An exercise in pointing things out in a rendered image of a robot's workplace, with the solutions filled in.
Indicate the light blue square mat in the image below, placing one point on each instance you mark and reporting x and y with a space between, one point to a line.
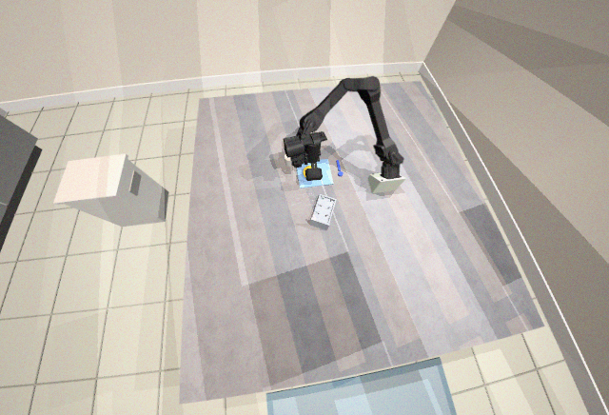
327 177

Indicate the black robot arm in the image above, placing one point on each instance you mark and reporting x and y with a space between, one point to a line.
370 92

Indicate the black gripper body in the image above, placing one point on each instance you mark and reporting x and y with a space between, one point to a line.
313 173

